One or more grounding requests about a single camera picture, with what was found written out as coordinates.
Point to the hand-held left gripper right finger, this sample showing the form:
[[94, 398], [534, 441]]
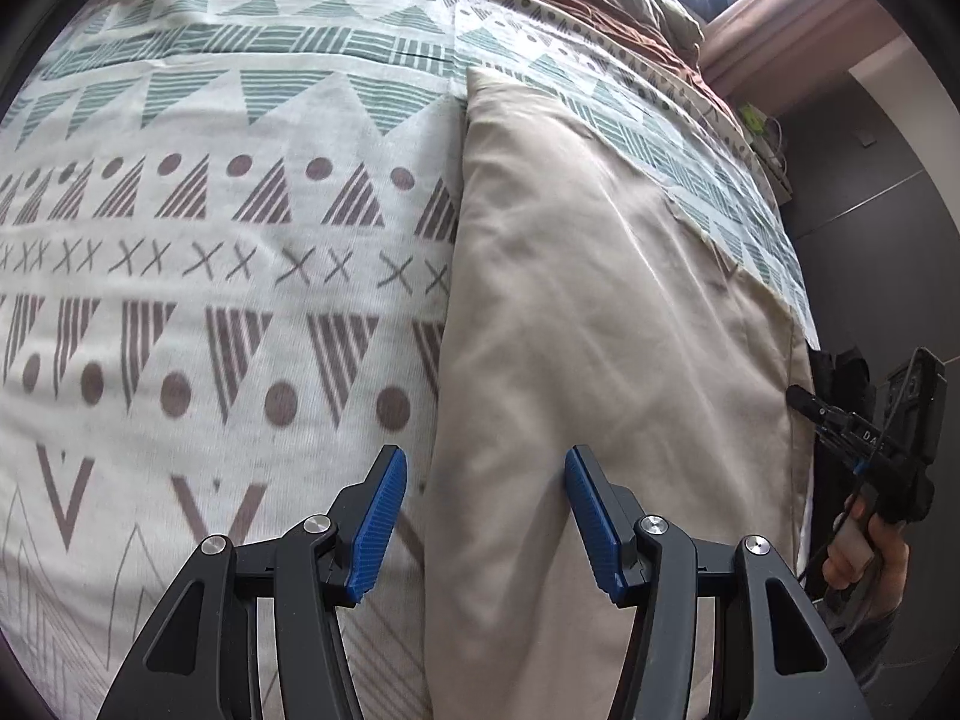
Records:
[[592, 525]]

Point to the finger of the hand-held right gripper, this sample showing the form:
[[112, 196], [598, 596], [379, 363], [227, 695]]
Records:
[[814, 405]]

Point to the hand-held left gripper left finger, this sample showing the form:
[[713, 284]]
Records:
[[375, 532]]

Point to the beige pants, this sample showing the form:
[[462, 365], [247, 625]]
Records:
[[600, 277]]

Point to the person's right forearm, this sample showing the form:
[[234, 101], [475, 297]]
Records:
[[862, 637]]

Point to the person's right hand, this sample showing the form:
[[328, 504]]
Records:
[[889, 562]]

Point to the white power strip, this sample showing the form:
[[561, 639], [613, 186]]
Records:
[[772, 161]]

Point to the patterned white blanket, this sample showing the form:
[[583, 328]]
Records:
[[225, 240]]

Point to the pink curtain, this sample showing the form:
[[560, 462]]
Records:
[[810, 15]]

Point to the grey wall switch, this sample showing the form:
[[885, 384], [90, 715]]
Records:
[[866, 137]]

